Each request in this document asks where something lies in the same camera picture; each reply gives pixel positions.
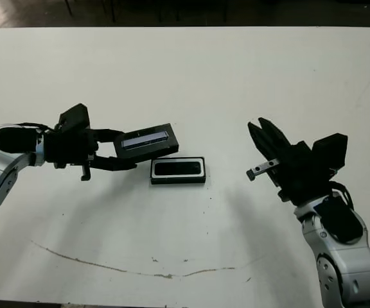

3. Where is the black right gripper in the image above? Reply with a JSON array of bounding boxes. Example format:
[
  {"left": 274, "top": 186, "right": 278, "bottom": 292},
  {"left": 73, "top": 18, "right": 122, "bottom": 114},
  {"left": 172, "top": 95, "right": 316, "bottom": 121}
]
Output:
[{"left": 245, "top": 117, "right": 337, "bottom": 207}]

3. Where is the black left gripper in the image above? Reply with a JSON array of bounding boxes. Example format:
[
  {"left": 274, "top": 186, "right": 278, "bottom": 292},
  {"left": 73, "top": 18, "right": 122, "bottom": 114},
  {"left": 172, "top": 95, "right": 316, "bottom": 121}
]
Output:
[{"left": 42, "top": 126, "right": 138, "bottom": 181}]

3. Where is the black box lid with print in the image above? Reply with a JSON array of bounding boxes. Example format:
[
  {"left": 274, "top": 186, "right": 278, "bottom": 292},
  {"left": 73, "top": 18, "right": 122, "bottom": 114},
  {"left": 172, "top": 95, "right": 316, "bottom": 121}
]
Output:
[{"left": 113, "top": 122, "right": 181, "bottom": 161}]

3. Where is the black oblong camera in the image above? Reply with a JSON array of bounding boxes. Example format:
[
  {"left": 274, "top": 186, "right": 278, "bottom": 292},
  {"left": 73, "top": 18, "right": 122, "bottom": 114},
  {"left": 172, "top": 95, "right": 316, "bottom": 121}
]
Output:
[{"left": 155, "top": 161, "right": 202, "bottom": 177}]

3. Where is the black box with white insert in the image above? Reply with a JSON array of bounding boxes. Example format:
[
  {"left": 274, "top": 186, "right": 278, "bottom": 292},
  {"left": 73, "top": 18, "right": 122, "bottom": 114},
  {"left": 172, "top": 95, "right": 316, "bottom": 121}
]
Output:
[{"left": 149, "top": 156, "right": 207, "bottom": 186}]

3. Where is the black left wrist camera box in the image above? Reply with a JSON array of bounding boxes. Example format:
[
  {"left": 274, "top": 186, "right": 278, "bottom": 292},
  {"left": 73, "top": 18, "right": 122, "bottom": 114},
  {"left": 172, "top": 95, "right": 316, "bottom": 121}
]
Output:
[{"left": 58, "top": 103, "right": 92, "bottom": 132}]

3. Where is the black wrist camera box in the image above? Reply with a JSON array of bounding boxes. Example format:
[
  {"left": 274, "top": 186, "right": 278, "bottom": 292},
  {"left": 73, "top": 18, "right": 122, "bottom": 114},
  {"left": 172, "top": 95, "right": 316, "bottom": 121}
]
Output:
[
  {"left": 312, "top": 132, "right": 349, "bottom": 176},
  {"left": 58, "top": 103, "right": 92, "bottom": 132}
]

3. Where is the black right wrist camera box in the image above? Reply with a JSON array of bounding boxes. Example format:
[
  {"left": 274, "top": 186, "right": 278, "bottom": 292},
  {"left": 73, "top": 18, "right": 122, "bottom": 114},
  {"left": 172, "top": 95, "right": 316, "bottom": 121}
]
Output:
[{"left": 312, "top": 132, "right": 349, "bottom": 176}]

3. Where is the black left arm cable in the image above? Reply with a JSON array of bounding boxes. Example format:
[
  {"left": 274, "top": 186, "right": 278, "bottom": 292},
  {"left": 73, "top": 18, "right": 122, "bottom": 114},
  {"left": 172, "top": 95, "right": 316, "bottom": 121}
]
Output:
[{"left": 17, "top": 121, "right": 60, "bottom": 133}]

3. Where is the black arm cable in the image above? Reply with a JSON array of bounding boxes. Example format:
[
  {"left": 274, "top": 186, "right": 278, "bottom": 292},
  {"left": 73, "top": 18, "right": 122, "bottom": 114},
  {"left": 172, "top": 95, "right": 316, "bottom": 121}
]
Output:
[
  {"left": 17, "top": 121, "right": 60, "bottom": 133},
  {"left": 329, "top": 181, "right": 355, "bottom": 209}
]

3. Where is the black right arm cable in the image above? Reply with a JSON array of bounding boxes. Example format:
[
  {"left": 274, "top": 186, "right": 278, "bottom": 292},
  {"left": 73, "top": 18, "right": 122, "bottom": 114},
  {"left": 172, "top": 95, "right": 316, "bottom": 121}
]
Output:
[{"left": 329, "top": 181, "right": 355, "bottom": 209}]

